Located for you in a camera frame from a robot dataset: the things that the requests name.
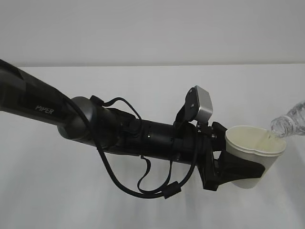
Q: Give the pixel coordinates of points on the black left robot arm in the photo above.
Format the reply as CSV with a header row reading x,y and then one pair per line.
x,y
92,121

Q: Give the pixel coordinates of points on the white paper cup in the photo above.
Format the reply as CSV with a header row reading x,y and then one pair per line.
x,y
254,144

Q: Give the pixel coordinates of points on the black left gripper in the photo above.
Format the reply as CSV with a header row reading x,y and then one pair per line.
x,y
213,172

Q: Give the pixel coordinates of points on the clear green-label water bottle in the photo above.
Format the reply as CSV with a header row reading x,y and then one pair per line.
x,y
290,124

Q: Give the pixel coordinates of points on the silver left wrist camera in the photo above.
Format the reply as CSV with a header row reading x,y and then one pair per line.
x,y
197,106

